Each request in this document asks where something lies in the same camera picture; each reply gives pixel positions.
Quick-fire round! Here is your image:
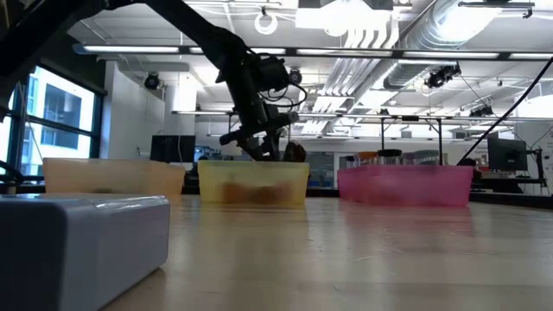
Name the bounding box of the black aluminium table frame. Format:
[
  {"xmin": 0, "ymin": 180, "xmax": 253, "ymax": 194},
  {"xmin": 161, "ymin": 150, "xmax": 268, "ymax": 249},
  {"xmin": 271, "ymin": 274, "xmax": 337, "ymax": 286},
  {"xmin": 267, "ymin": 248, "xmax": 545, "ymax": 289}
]
[{"xmin": 0, "ymin": 158, "xmax": 553, "ymax": 209}]

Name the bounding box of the black desktop monitor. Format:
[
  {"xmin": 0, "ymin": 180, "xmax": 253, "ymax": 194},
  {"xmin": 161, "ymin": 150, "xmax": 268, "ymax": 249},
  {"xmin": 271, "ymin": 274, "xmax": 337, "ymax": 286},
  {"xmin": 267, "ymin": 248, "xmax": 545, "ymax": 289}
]
[
  {"xmin": 149, "ymin": 135, "xmax": 196, "ymax": 164},
  {"xmin": 486, "ymin": 136, "xmax": 529, "ymax": 173}
]

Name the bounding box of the lavender wall charger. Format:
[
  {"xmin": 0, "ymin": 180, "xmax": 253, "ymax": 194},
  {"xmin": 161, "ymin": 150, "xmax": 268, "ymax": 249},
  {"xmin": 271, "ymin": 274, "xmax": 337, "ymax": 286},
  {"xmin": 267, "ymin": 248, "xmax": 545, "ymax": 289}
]
[{"xmin": 0, "ymin": 194, "xmax": 171, "ymax": 311}]

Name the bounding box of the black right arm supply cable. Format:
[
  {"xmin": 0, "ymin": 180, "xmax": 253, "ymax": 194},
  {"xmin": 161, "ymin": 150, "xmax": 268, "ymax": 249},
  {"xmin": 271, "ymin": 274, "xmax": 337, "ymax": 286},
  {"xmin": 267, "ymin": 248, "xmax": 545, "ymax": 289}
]
[{"xmin": 456, "ymin": 55, "xmax": 553, "ymax": 164}]

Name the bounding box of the white ceiling ring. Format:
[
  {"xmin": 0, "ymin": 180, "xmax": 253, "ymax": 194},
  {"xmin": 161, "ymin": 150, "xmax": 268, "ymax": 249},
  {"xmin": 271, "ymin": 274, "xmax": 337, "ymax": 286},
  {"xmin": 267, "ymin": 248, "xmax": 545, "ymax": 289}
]
[{"xmin": 253, "ymin": 11, "xmax": 279, "ymax": 36}]

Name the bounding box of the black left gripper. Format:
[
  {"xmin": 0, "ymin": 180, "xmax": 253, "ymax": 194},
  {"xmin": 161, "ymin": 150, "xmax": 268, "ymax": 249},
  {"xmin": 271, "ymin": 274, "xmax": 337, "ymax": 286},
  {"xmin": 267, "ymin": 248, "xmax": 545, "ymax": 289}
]
[{"xmin": 215, "ymin": 47, "xmax": 302, "ymax": 163}]

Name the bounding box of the yellow translucent plastic bin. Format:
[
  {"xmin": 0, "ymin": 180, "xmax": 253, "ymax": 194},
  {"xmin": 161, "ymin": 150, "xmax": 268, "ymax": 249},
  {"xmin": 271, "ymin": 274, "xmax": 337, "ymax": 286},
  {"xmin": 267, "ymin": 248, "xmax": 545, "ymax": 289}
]
[{"xmin": 197, "ymin": 160, "xmax": 311, "ymax": 206}]

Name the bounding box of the large window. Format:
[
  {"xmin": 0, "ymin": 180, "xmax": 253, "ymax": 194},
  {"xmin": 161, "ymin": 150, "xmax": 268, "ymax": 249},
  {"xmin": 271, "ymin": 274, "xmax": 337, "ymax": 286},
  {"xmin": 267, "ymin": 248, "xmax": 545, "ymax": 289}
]
[{"xmin": 0, "ymin": 64, "xmax": 105, "ymax": 176}]

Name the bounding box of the orange translucent plastic bin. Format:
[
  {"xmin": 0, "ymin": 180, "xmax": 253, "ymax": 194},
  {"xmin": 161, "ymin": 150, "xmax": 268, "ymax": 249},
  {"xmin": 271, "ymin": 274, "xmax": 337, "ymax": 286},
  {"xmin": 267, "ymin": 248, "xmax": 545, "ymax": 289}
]
[{"xmin": 41, "ymin": 157, "xmax": 187, "ymax": 195}]

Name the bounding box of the black beam with light strips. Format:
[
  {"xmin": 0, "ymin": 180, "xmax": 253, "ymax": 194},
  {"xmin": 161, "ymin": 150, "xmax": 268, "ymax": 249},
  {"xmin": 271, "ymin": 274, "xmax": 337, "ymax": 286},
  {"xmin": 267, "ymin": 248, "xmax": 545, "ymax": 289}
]
[{"xmin": 72, "ymin": 41, "xmax": 553, "ymax": 60}]

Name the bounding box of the pink translucent plastic bin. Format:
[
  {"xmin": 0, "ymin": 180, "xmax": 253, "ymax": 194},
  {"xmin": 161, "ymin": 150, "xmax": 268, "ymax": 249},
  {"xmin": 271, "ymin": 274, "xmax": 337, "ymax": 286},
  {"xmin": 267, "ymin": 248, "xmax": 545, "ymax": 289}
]
[{"xmin": 336, "ymin": 163, "xmax": 475, "ymax": 207}]

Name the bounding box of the silver ventilation duct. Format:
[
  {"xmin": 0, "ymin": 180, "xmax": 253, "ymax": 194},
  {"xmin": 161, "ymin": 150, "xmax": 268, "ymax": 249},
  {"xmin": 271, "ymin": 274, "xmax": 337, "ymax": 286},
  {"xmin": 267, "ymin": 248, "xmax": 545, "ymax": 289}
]
[{"xmin": 379, "ymin": 0, "xmax": 515, "ymax": 92}]

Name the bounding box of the person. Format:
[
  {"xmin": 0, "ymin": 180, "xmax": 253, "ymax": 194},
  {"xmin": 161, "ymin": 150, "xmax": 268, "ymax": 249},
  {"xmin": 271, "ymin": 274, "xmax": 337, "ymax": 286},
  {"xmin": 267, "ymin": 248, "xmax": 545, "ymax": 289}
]
[{"xmin": 283, "ymin": 141, "xmax": 308, "ymax": 163}]

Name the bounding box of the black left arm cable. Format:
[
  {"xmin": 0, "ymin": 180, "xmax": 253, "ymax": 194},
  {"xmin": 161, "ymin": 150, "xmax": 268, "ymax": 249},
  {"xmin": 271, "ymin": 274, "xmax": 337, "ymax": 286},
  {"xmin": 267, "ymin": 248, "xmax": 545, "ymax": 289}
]
[{"xmin": 258, "ymin": 80, "xmax": 308, "ymax": 109}]

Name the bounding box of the black ceiling camera rig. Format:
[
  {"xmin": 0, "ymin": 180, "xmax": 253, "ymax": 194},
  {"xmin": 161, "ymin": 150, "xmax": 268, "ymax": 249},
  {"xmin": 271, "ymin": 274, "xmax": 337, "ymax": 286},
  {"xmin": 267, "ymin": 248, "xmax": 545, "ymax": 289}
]
[{"xmin": 423, "ymin": 62, "xmax": 462, "ymax": 90}]

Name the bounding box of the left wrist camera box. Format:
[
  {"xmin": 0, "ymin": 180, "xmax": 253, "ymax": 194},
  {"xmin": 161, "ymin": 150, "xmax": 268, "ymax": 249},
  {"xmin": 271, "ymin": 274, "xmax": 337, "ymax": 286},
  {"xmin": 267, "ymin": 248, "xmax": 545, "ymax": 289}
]
[{"xmin": 254, "ymin": 55, "xmax": 290, "ymax": 92}]

